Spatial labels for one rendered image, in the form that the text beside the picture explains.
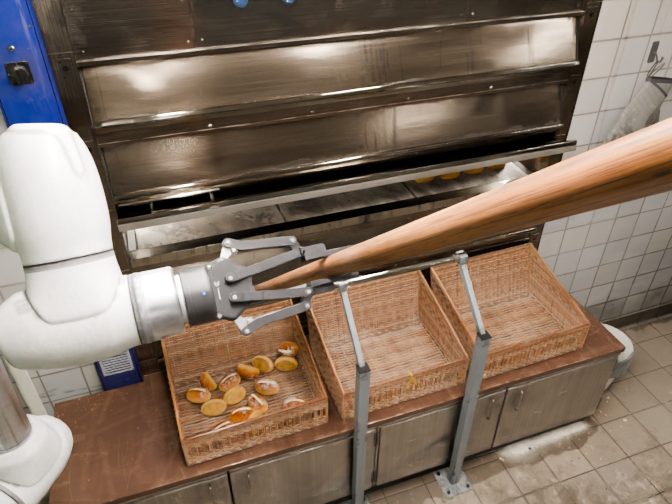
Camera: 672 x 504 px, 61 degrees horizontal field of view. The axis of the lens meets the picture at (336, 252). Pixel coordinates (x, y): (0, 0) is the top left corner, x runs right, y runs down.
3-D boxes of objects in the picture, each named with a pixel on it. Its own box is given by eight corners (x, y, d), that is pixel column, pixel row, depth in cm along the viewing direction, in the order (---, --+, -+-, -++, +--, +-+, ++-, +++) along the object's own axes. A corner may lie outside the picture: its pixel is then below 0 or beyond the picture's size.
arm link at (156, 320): (145, 343, 76) (190, 332, 77) (141, 346, 67) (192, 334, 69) (131, 276, 76) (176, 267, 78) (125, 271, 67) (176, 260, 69)
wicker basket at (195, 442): (168, 374, 243) (156, 327, 226) (294, 340, 259) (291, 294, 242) (185, 469, 206) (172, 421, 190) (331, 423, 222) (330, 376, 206)
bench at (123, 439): (90, 477, 267) (54, 397, 233) (528, 352, 332) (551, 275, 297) (91, 600, 224) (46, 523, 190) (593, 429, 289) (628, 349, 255)
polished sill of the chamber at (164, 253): (131, 259, 215) (128, 251, 213) (533, 182, 263) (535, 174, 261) (131, 268, 211) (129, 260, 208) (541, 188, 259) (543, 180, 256)
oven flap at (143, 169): (114, 200, 192) (100, 140, 186) (557, 127, 240) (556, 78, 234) (114, 202, 188) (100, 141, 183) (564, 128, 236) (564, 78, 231)
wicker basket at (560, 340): (422, 310, 275) (427, 265, 259) (520, 284, 291) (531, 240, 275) (476, 383, 239) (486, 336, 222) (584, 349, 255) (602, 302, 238)
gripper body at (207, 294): (175, 269, 77) (242, 255, 80) (188, 330, 76) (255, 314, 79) (175, 264, 70) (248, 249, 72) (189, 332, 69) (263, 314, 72)
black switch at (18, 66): (11, 85, 160) (-3, 46, 154) (34, 82, 162) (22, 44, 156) (9, 89, 158) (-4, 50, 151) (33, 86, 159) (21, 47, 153)
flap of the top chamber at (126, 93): (95, 128, 177) (79, 61, 171) (572, 66, 225) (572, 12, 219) (94, 129, 173) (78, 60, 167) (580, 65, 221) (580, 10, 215)
